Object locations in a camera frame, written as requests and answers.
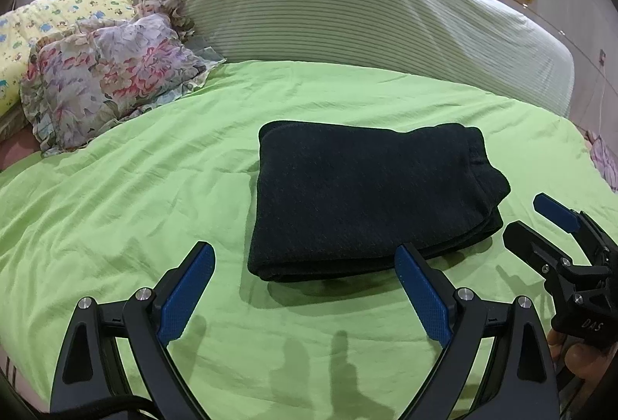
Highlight pink floral bed sheet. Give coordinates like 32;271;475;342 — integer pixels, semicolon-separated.
579;127;618;195

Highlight black pants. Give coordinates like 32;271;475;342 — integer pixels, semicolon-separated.
246;121;511;283

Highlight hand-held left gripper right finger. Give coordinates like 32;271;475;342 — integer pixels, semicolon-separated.
393;242;561;420

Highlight white striped headboard cushion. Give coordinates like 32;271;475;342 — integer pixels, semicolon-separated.
138;0;575;119

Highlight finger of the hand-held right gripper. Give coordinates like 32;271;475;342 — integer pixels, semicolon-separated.
502;220;580;286
533;192;618;267

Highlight yellow printed pillow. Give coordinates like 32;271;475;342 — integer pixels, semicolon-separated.
0;0;136;118

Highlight person's right hand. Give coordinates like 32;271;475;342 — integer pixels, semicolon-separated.
547;330;618;394

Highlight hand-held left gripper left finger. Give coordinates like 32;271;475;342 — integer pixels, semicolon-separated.
48;240;216;420

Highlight green bed blanket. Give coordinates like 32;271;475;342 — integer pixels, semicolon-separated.
0;59;614;420

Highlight floral pillow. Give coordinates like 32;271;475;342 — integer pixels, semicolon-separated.
19;0;228;156

